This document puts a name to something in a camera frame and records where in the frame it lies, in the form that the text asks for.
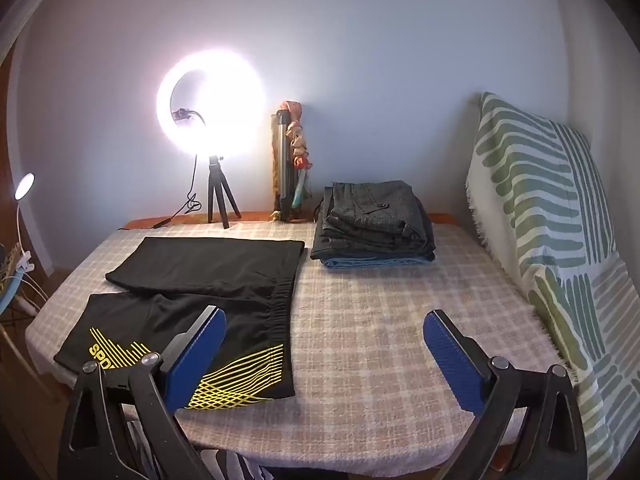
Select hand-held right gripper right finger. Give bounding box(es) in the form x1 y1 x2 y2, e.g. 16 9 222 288
422 310 588 480

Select folded stand with colourful cloth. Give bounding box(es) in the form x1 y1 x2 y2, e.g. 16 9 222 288
270 101 313 223

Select green patterned white blanket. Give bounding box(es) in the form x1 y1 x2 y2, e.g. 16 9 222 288
465 91 640 480

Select white cable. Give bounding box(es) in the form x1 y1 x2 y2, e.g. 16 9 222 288
15 255 47 317

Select black phone holder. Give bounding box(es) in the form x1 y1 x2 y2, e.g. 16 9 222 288
170 106 207 126

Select white ring light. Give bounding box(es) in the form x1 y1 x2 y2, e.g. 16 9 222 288
156 49 267 158

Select black pants with yellow print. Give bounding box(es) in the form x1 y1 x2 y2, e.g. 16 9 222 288
52 236 307 411

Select blue folded cloth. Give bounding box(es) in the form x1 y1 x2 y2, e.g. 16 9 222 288
320 254 436 270

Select blue plastic chair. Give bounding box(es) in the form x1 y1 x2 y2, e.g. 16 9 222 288
0 245 31 317

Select small round desk lamp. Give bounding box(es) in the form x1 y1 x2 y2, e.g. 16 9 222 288
10 172 37 261

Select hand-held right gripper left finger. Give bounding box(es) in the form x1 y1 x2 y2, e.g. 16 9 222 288
57 305 228 480

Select black power cable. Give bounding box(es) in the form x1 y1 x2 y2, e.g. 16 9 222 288
117 152 203 232

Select black white striped cloth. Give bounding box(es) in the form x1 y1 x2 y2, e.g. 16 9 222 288
125 420 271 480

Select black mini tripod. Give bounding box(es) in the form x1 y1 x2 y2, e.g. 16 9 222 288
205 154 243 230

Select beige checked blanket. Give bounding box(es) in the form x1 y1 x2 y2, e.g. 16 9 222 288
25 220 581 461

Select grey folded pants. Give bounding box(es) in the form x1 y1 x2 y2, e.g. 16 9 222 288
311 180 437 261

